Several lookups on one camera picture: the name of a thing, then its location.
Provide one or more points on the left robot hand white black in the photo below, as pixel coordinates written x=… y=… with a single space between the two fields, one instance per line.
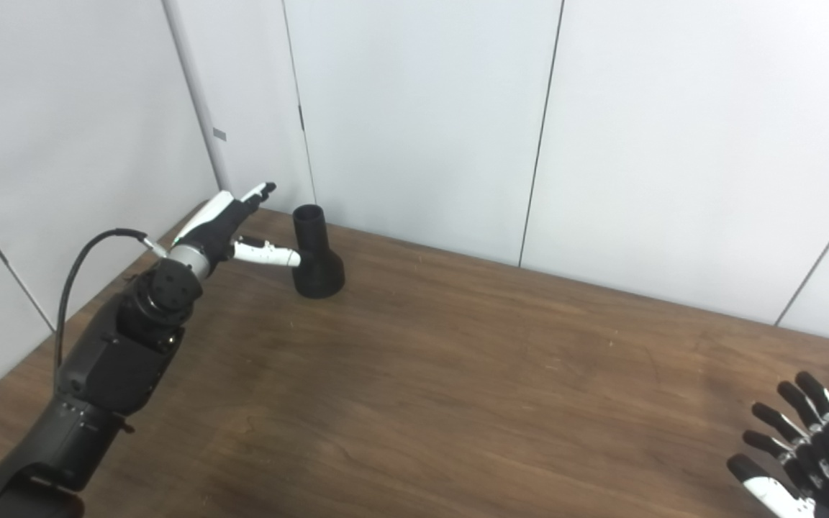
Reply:
x=216 y=226

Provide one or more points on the black funnel-shaped nozzle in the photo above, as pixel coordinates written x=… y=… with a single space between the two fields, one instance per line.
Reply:
x=319 y=270

